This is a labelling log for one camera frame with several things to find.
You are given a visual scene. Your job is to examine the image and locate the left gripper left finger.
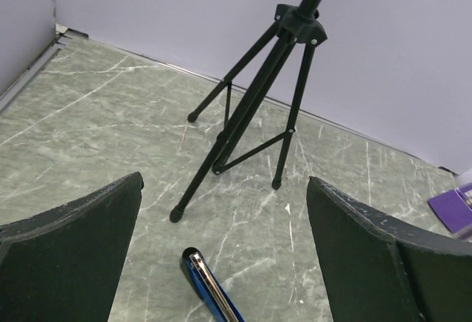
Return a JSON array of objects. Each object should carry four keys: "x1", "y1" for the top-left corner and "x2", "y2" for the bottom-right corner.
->
[{"x1": 1, "y1": 172, "x2": 144, "y2": 321}]

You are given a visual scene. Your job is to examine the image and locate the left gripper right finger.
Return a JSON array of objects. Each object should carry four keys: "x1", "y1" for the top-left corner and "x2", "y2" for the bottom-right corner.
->
[{"x1": 306, "y1": 177, "x2": 471, "y2": 321}]

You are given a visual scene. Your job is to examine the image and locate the blue black stapler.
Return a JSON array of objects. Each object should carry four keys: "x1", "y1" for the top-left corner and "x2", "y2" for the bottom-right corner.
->
[{"x1": 179, "y1": 247, "x2": 244, "y2": 322}]

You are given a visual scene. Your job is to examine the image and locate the purple metronome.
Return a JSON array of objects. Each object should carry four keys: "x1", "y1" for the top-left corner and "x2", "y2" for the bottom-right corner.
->
[{"x1": 427, "y1": 183, "x2": 472, "y2": 239}]

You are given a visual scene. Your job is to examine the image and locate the black perforated music stand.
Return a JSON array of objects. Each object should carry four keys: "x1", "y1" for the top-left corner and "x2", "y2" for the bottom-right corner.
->
[{"x1": 169, "y1": 0, "x2": 327, "y2": 223}]

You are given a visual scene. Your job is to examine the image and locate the aluminium rail frame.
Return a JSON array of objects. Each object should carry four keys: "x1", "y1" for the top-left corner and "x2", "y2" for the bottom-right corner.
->
[{"x1": 1, "y1": 25, "x2": 89, "y2": 113}]

